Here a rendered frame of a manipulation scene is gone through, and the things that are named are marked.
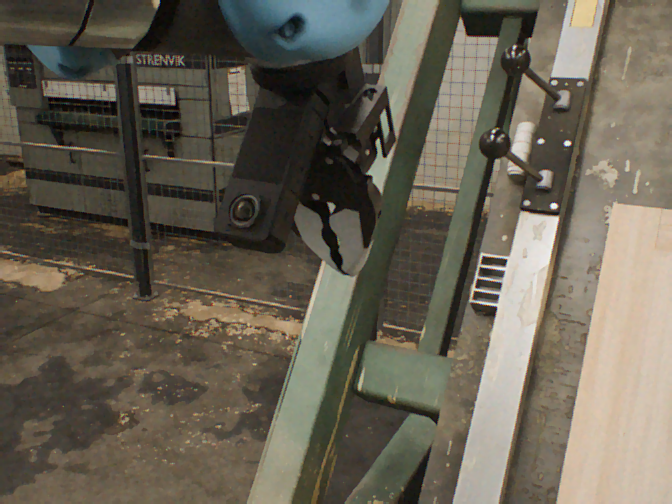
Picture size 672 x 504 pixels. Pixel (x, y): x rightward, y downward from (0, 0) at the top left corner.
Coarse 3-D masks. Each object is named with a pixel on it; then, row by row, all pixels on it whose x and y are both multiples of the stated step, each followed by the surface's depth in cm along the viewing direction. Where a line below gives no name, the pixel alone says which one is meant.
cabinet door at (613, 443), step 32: (640, 224) 88; (608, 256) 88; (640, 256) 86; (608, 288) 86; (640, 288) 85; (608, 320) 85; (640, 320) 84; (608, 352) 84; (640, 352) 83; (608, 384) 82; (640, 384) 81; (576, 416) 82; (608, 416) 81; (640, 416) 80; (576, 448) 81; (608, 448) 80; (640, 448) 79; (576, 480) 80; (608, 480) 79; (640, 480) 78
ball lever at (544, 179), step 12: (492, 132) 84; (504, 132) 84; (480, 144) 85; (492, 144) 84; (504, 144) 84; (492, 156) 85; (504, 156) 87; (516, 156) 87; (528, 168) 89; (540, 180) 90; (552, 180) 90
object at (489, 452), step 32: (608, 0) 102; (576, 32) 99; (576, 64) 97; (544, 224) 90; (512, 256) 90; (544, 256) 89; (512, 288) 88; (544, 288) 87; (512, 320) 87; (512, 352) 85; (480, 384) 85; (512, 384) 84; (480, 416) 84; (512, 416) 83; (480, 448) 83; (512, 448) 83; (480, 480) 81
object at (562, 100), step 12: (516, 48) 87; (504, 60) 88; (516, 60) 87; (528, 60) 88; (516, 72) 88; (528, 72) 90; (540, 84) 91; (552, 96) 93; (564, 96) 94; (564, 108) 93
